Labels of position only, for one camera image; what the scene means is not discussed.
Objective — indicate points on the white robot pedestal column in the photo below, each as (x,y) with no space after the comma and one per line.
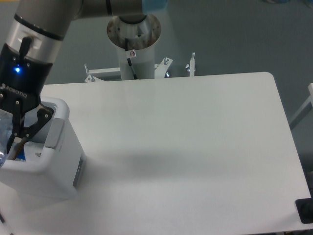
(134,38)

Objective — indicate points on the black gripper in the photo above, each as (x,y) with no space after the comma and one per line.
(23,81)

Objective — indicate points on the blue packaging in bin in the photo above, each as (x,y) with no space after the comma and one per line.
(20,154)

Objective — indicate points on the white trash can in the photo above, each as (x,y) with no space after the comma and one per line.
(59,169)

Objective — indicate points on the clear plastic water bottle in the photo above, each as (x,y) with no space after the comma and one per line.
(6,127)

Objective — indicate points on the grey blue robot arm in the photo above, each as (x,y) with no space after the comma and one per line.
(37,32)

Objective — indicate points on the white pedestal base frame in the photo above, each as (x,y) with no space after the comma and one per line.
(133,72)

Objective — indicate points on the black clamp at table edge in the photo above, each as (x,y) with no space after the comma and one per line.
(305,210)

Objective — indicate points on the white paper wrapper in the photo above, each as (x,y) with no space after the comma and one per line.
(33,151)

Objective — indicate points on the white frame at right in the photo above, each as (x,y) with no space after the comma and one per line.
(303,110)

